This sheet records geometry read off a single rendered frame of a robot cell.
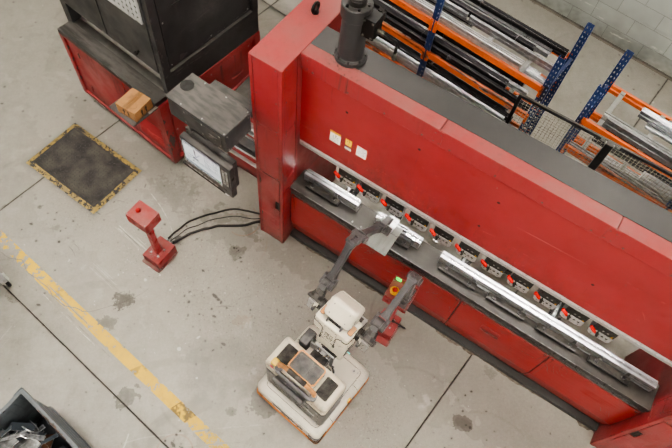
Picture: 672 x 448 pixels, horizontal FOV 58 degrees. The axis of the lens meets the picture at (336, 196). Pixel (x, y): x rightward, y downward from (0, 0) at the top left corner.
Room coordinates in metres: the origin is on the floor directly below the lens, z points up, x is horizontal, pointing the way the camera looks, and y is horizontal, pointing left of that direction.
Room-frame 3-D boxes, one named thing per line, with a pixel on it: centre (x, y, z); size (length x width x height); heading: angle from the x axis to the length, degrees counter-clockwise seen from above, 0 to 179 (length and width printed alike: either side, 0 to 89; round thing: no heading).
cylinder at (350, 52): (2.57, -0.04, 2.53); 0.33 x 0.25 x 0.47; 63
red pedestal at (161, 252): (2.08, 1.45, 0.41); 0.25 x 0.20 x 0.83; 153
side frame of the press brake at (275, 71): (2.81, 0.34, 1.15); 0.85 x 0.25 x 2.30; 153
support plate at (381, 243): (2.08, -0.39, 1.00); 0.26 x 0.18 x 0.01; 153
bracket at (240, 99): (2.55, 0.83, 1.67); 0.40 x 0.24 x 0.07; 63
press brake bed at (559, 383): (1.88, -1.02, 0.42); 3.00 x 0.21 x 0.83; 63
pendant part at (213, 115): (2.34, 0.88, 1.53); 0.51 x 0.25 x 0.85; 60
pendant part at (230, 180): (2.24, 0.88, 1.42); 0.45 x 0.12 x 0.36; 60
